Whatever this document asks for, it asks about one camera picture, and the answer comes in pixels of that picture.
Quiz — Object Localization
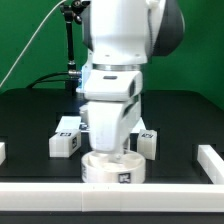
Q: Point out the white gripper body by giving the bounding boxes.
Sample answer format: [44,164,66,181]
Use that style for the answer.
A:
[84,69,143,154]

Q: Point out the white round stool seat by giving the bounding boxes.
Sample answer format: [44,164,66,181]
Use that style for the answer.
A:
[81,151,146,184]

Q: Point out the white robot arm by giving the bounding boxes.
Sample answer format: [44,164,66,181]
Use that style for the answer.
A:
[84,0,185,154]

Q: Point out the paper sheet with markers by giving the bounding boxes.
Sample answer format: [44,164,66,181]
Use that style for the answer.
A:
[55,116,89,132]

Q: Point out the black cable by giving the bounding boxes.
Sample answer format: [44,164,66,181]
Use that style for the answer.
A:
[26,71,82,90]

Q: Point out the white cable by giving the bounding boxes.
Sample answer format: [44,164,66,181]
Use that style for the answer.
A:
[0,0,68,88]

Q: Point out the white left border rail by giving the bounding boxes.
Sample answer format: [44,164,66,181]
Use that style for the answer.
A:
[0,142,6,165]

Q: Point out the white border rail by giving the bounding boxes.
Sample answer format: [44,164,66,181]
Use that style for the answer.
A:
[0,183,224,212]
[197,145,224,185]
[0,142,6,165]

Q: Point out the white right border rail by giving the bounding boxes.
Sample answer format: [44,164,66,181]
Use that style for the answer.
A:
[197,145,224,185]

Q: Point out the white front border rail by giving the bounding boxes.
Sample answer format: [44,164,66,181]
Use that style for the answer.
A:
[0,183,224,212]

